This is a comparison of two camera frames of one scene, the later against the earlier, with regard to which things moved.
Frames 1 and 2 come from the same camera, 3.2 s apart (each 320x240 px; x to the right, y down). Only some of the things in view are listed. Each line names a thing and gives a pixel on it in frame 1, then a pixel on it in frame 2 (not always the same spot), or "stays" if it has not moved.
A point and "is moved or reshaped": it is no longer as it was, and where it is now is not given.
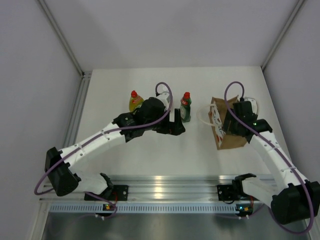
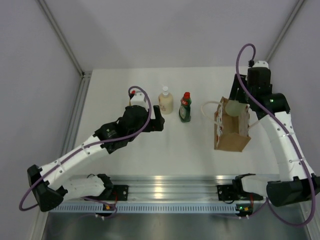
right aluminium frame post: [297, 7] stays
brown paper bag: [218, 111] is moved or reshaped
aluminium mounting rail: [178, 188] stays
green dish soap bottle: [185, 107] stays
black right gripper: [231, 128] → [237, 84]
